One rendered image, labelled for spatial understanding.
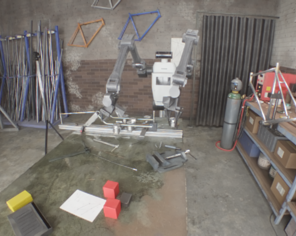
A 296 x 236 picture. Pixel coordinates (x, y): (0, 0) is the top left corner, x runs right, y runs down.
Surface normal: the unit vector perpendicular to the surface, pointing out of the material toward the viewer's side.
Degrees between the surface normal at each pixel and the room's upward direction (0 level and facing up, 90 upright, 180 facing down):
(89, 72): 90
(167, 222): 0
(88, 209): 0
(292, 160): 92
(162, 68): 90
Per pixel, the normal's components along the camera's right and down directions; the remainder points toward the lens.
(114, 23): -0.16, 0.34
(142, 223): 0.00, -0.94
